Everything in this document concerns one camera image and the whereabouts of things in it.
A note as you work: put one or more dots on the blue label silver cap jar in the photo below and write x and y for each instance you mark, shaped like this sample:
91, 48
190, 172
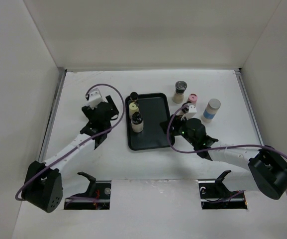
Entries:
211, 109

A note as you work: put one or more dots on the small brown spice bottle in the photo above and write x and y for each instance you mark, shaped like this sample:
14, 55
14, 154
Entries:
134, 97

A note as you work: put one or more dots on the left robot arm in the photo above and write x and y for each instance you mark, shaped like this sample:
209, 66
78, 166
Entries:
43, 185

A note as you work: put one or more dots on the black cap pepper grinder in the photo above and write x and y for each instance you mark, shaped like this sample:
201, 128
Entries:
180, 87

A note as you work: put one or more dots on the black rectangular tray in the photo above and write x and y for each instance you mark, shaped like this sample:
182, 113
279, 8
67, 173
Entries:
155, 109

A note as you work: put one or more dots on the yellow cap seasoning shaker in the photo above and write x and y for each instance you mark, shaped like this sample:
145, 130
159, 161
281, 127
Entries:
133, 108

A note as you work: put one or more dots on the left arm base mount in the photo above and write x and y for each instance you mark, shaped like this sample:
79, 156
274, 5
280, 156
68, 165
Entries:
95, 197

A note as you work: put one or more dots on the black top grinder bottle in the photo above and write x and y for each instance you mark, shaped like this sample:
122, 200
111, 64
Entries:
137, 123

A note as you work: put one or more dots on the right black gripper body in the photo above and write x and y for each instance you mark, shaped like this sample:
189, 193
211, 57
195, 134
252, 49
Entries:
180, 128

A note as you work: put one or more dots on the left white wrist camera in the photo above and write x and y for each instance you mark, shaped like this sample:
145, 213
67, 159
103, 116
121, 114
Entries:
94, 98

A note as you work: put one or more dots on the pink cap seasoning shaker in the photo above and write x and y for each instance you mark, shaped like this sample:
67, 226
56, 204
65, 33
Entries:
192, 99

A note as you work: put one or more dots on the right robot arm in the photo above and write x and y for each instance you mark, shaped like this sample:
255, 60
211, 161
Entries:
266, 168

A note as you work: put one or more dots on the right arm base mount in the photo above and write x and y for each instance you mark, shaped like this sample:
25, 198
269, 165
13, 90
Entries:
214, 195

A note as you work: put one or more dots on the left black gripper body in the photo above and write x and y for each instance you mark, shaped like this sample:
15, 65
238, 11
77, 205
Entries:
89, 112

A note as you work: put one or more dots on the small dark cap bottle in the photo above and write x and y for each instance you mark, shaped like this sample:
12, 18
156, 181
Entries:
185, 107

